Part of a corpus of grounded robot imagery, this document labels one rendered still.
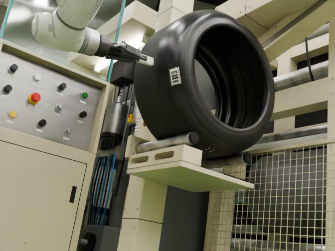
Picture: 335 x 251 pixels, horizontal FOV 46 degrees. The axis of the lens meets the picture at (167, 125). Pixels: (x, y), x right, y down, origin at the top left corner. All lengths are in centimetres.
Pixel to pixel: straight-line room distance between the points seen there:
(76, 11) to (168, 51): 39
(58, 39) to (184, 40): 45
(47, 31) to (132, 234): 88
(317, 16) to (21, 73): 134
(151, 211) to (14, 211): 56
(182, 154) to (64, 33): 55
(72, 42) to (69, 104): 68
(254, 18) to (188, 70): 70
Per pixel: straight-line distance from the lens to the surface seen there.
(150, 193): 173
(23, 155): 179
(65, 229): 184
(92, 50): 136
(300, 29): 197
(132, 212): 174
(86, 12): 124
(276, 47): 202
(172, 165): 140
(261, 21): 206
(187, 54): 146
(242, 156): 159
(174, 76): 142
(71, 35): 130
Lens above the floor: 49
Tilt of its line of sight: 18 degrees up
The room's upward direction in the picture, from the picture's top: 9 degrees clockwise
